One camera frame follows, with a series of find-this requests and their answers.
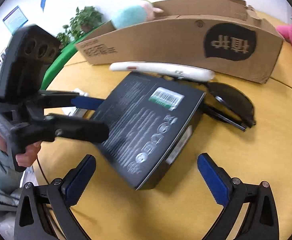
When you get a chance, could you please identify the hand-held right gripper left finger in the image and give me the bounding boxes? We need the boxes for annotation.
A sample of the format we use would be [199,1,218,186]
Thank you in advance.
[13,154,97,240]

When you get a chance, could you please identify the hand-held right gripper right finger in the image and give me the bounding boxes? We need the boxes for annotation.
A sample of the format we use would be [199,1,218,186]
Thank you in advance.
[197,153,279,240]

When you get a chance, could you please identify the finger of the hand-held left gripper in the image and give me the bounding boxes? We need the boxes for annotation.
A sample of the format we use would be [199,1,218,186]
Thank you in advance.
[44,114,109,144]
[37,89,106,112]

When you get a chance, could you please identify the black printed box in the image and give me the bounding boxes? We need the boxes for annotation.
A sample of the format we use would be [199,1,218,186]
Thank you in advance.
[90,72,206,190]

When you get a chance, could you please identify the white phone case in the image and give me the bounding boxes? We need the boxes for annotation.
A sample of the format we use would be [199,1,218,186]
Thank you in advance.
[110,62,215,82]

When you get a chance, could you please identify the black sunglasses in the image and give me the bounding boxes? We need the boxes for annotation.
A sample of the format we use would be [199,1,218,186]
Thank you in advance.
[199,80,257,131]

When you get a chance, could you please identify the brown cardboard box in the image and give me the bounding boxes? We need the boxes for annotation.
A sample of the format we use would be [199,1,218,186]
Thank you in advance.
[75,0,285,84]

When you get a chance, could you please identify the person's left hand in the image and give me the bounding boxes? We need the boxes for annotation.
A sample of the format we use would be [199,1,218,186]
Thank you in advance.
[15,141,42,167]

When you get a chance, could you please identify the small potted green plant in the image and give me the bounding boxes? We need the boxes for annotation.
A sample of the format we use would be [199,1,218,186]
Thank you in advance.
[56,25,77,49]

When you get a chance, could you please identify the yellow wooden desk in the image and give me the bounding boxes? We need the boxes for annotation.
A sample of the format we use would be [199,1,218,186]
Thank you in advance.
[32,10,292,240]

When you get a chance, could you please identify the large potted green plant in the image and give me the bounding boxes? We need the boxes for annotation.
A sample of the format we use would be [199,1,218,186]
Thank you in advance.
[68,6,104,34]

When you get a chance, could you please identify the teal and pink plush pig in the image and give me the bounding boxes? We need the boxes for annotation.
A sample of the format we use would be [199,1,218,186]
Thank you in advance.
[111,0,165,30]

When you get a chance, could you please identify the blue framed wall poster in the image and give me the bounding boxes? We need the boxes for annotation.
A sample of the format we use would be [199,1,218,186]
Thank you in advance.
[2,6,28,34]

